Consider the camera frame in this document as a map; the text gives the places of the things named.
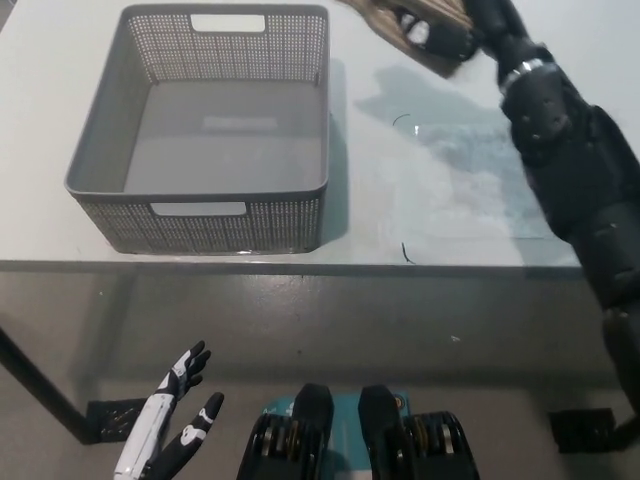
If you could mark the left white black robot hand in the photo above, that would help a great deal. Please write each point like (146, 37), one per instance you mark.
(155, 430)

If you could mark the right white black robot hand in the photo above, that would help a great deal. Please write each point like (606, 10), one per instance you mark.
(500, 30)

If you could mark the clear bag of wooden cutlery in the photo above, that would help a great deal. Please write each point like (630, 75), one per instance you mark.
(440, 20)

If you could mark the black table foot plate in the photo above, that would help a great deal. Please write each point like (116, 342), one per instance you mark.
(112, 422)
(580, 430)

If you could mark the black metal table leg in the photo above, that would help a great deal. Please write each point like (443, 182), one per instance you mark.
(45, 385)

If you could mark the grey perforated plastic basket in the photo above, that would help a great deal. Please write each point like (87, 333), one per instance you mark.
(220, 140)

